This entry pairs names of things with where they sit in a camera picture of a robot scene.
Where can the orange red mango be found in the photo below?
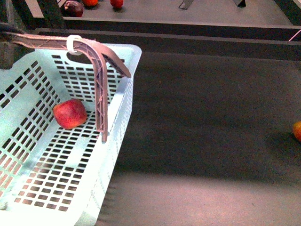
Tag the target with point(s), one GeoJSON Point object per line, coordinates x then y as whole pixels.
{"type": "Point", "coordinates": [297, 130]}

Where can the light blue plastic basket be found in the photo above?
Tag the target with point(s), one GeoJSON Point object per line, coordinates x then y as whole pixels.
{"type": "Point", "coordinates": [51, 176]}

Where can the orange fruit on shelf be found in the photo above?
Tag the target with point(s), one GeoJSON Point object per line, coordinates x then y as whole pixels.
{"type": "Point", "coordinates": [90, 3]}

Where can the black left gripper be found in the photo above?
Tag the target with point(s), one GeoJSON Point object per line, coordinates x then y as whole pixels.
{"type": "Point", "coordinates": [9, 52]}

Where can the small red fruit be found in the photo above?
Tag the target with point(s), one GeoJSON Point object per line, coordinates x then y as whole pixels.
{"type": "Point", "coordinates": [117, 4]}

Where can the red yellow apple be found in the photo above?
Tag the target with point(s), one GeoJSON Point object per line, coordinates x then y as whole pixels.
{"type": "Point", "coordinates": [70, 114]}

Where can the dark purple fruit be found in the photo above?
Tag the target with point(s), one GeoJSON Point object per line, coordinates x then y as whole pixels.
{"type": "Point", "coordinates": [73, 8]}

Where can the white clip on handle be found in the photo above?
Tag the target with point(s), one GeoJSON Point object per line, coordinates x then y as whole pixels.
{"type": "Point", "coordinates": [70, 44]}

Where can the dark metal stand leg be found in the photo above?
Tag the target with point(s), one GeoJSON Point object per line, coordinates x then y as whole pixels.
{"type": "Point", "coordinates": [240, 3]}

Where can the grey metal stand leg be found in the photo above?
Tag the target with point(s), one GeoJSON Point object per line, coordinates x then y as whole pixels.
{"type": "Point", "coordinates": [185, 4]}

